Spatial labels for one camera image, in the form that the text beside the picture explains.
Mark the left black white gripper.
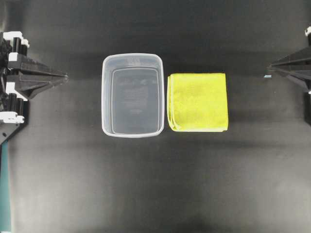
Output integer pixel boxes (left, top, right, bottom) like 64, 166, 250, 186
0, 31, 68, 125

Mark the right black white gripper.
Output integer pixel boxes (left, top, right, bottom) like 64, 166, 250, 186
264, 26, 311, 125

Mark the clear plastic container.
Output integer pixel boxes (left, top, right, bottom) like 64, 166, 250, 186
101, 53, 165, 138

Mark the yellow folded towel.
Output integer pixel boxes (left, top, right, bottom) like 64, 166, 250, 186
167, 73, 229, 133

